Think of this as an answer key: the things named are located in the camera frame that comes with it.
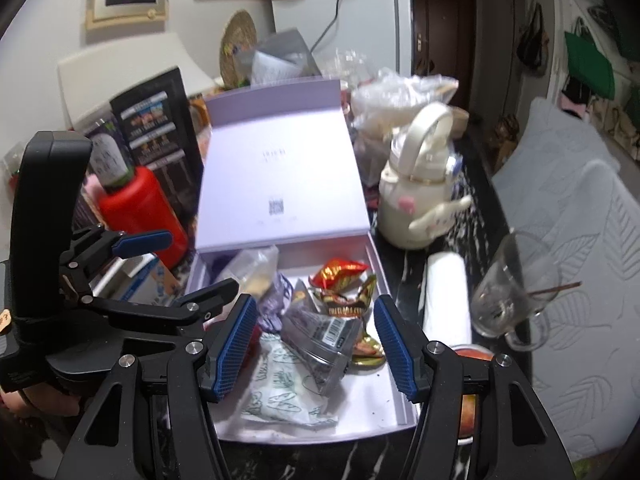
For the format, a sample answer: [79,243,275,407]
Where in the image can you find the round woven mat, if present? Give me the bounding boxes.
[218,10,258,88]

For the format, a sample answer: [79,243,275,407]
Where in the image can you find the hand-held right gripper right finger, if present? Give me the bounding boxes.
[374,295,576,480]

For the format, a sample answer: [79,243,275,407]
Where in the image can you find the white cutting board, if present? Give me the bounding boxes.
[56,31,216,133]

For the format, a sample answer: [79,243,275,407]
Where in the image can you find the blue white carton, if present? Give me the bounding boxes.
[90,255,183,306]

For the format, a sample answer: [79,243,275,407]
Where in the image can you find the black printed box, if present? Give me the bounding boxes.
[109,66,206,241]

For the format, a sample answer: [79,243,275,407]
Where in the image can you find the dark brown door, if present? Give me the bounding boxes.
[411,0,476,106]

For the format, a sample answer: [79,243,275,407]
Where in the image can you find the green tote bag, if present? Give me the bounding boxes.
[564,30,616,98]

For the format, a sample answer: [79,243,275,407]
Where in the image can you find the brown woven bag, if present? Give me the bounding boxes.
[492,115,521,171]

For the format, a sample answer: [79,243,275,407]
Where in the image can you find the lavender gift box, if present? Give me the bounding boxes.
[185,79,421,443]

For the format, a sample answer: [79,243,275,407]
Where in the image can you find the white ceramic teapot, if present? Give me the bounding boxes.
[377,101,473,251]

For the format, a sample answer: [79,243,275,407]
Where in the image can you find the white paper roll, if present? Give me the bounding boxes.
[424,251,473,348]

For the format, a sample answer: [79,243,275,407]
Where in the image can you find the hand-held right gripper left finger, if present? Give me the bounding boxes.
[55,294,258,480]

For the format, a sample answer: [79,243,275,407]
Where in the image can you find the red bottle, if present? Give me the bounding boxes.
[97,165,188,271]

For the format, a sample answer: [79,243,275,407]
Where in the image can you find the black power cord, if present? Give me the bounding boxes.
[310,0,351,53]

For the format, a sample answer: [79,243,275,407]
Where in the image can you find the red apple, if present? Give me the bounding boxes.
[452,349,496,436]

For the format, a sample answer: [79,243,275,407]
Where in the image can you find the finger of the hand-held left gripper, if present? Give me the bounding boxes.
[62,277,241,336]
[57,225,173,286]

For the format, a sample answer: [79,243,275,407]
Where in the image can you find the clear plastic container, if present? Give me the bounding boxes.
[325,50,371,86]

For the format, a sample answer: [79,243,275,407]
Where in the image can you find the glass mug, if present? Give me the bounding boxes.
[470,230,563,353]

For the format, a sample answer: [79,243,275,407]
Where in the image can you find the brown gold snack packet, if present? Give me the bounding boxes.
[315,275,378,321]

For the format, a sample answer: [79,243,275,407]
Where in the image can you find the lavender satin pouch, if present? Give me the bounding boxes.
[257,272,296,333]

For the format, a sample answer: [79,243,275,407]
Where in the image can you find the gold foil wrapper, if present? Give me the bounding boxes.
[350,332,386,368]

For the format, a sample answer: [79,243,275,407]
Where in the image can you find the white printed packet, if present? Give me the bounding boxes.
[241,332,338,428]

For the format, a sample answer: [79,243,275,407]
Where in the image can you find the wall intercom panel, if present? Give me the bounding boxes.
[85,0,168,31]

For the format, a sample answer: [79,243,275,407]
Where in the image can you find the clear zip bag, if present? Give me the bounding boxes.
[220,245,280,301]

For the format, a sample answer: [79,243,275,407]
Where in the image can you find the white fridge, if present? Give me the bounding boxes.
[271,0,413,78]

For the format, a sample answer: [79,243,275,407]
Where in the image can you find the leaf patterned chair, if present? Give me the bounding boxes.
[487,160,640,461]
[510,97,623,176]

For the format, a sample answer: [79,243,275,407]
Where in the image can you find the person's left hand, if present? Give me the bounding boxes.
[15,385,83,421]

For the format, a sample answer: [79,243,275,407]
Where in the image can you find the thin brown stick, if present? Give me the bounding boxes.
[492,281,583,318]

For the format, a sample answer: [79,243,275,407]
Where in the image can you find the grey plastic mailer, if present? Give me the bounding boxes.
[250,30,323,83]

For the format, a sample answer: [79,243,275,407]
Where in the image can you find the dark hanging bag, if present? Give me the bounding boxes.
[516,2,551,76]

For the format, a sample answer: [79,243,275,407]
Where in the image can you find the silver foil packet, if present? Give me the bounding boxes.
[280,277,363,396]

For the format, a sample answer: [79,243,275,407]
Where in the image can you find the clear plastic food bag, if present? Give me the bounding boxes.
[350,67,468,186]

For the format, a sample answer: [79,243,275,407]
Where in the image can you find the red gold packet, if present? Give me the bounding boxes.
[308,257,369,291]

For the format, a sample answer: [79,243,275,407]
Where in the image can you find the white paper sheet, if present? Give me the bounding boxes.
[251,52,301,83]

